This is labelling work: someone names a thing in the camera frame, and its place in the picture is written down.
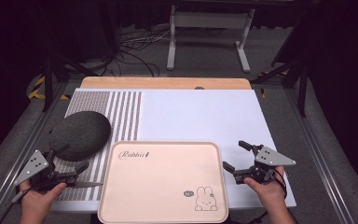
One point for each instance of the pink rabbit print tray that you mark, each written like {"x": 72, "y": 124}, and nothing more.
{"x": 163, "y": 183}

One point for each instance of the person's right hand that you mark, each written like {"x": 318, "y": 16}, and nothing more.
{"x": 267, "y": 191}

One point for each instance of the person's left hand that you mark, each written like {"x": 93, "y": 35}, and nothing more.
{"x": 40, "y": 200}

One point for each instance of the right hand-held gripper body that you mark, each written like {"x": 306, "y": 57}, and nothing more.
{"x": 268, "y": 160}

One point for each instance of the white striped table mat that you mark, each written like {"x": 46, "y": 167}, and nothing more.
{"x": 195, "y": 118}

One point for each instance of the black tripod stand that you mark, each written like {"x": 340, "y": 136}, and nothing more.
{"x": 56, "y": 71}
{"x": 295, "y": 74}

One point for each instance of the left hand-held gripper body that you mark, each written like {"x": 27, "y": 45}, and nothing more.
{"x": 32, "y": 166}

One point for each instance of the aluminium floor rail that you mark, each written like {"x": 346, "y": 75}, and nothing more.
{"x": 15, "y": 161}
{"x": 320, "y": 155}

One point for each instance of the dark grey round cushion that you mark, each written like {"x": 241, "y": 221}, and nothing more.
{"x": 80, "y": 135}

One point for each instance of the white metal stand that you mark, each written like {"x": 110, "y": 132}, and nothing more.
{"x": 209, "y": 20}

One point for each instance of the knife with steel blade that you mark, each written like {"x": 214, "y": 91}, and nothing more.
{"x": 88, "y": 184}

